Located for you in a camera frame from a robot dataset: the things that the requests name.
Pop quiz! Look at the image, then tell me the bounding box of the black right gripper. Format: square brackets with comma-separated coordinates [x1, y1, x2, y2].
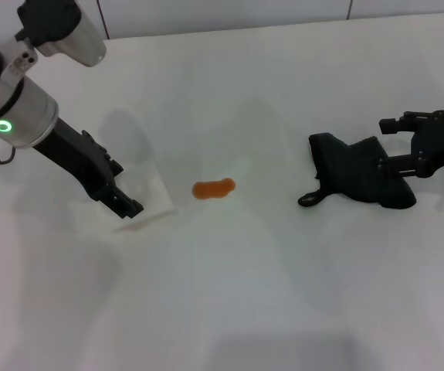
[377, 111, 444, 179]

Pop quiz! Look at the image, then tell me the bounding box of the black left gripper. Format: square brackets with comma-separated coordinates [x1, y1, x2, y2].
[32, 117, 145, 220]

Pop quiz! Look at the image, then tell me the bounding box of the white paper cup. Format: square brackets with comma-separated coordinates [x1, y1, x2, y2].
[113, 160, 178, 233]

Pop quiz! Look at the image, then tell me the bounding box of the dark blue rag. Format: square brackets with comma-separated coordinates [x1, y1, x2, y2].
[297, 133, 418, 209]

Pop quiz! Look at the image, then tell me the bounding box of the brown water stain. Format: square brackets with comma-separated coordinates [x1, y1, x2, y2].
[191, 177, 237, 201]

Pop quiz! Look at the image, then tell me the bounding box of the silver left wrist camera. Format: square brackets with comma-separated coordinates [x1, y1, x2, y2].
[15, 0, 107, 69]

